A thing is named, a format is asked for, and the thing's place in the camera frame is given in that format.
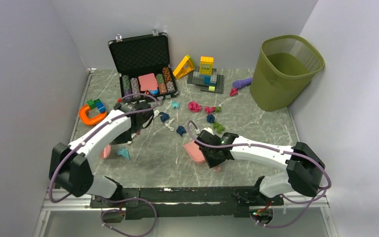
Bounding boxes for light blue paper scrap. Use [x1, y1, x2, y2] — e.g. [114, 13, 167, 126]
[171, 101, 181, 109]

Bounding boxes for dark blue paper scrap centre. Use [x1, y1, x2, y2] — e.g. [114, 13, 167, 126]
[206, 114, 215, 123]

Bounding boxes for magenta paper scrap near bin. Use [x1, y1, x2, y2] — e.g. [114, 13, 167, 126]
[229, 88, 238, 97]

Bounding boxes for white paper scrap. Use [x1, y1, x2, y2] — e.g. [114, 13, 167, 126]
[165, 118, 175, 131]
[153, 110, 160, 118]

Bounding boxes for yellow triangular toy block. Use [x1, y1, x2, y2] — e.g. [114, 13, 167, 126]
[173, 55, 195, 79]

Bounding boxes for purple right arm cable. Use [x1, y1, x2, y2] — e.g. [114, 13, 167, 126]
[186, 120, 332, 229]

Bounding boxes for magenta paper scrap centre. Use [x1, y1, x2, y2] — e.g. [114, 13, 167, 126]
[204, 106, 216, 115]

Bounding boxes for dark blue scrap left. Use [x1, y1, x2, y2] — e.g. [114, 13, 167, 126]
[159, 112, 170, 123]

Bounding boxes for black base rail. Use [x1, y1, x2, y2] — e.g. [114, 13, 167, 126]
[90, 186, 284, 220]

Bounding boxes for pink dustpan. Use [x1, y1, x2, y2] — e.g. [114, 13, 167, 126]
[184, 141, 206, 164]

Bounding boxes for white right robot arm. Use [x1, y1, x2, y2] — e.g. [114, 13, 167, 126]
[195, 131, 325, 205]

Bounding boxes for purple cylindrical toy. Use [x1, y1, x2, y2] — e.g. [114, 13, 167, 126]
[232, 78, 253, 89]

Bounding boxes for black poker chip case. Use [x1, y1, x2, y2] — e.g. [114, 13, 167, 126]
[108, 30, 179, 102]

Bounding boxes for pink hand brush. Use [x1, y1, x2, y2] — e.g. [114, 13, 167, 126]
[99, 145, 112, 159]

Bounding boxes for white paper scrap upper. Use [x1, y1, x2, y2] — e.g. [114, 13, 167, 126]
[153, 110, 160, 118]

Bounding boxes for green mesh waste bin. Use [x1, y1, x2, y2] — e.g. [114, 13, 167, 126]
[250, 35, 325, 112]

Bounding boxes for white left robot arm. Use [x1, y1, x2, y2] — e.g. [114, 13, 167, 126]
[49, 101, 154, 207]

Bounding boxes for orange horseshoe toy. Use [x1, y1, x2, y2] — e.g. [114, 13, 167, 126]
[78, 104, 109, 126]

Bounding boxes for dark blue scrap by dustpan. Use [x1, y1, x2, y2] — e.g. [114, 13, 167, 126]
[176, 125, 187, 137]

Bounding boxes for teal paper scrap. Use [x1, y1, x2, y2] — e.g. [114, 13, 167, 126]
[116, 148, 130, 160]

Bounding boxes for white paper scrap lower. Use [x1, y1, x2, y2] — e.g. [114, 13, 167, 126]
[165, 118, 175, 131]

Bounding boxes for green blue toy bricks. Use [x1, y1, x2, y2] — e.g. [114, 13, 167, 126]
[87, 99, 107, 113]

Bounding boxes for large magenta paper scrap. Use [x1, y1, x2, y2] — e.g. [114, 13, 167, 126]
[188, 101, 202, 113]

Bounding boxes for toy brick tower on baseplate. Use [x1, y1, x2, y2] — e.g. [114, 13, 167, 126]
[187, 56, 224, 94]

